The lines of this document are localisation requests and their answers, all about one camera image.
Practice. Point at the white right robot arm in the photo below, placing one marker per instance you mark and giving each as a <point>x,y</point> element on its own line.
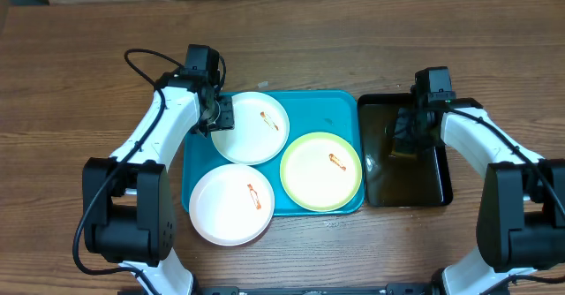
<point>520,226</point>

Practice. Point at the light green plate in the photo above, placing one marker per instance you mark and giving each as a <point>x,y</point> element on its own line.
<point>320,171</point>

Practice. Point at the green yellow sponge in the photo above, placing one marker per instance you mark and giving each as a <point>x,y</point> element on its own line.
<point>403,146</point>

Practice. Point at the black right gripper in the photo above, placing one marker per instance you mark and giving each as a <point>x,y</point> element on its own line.
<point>409,122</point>

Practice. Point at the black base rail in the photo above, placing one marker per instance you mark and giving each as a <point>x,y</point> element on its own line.
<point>389,289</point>

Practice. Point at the teal plastic tray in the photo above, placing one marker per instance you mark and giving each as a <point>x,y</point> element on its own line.
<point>333,111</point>

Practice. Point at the black water-filled tray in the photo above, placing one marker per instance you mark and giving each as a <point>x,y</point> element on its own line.
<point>394,181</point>

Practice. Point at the white plate with sauce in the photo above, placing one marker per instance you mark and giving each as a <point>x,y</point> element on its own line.
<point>260,132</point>

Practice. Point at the white plate lower left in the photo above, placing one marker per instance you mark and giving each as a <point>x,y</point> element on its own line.
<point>232,205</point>

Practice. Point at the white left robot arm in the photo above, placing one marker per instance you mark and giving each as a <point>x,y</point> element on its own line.
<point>128,213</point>

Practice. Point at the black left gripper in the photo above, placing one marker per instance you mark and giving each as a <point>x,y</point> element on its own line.
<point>227,122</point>

